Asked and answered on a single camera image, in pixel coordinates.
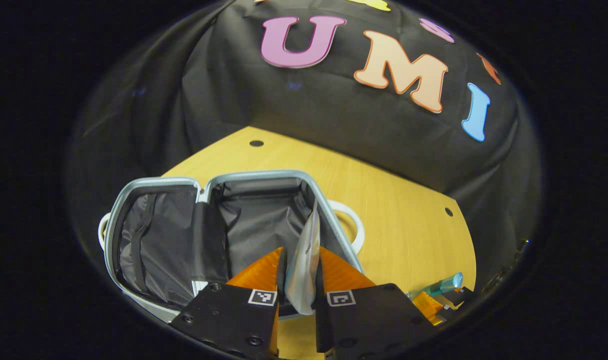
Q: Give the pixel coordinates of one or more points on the silver sachet packet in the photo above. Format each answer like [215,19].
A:
[304,270]

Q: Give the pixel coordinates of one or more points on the blue skin care bottle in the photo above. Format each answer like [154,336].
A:
[446,284]

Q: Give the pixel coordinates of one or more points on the light blue suitcase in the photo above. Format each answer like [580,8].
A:
[254,210]

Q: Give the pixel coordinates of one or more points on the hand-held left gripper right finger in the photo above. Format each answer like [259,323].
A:
[373,320]

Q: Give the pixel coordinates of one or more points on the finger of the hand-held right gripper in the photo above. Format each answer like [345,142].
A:
[428,307]

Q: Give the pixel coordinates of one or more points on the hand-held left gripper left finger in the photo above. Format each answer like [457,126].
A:
[234,315]

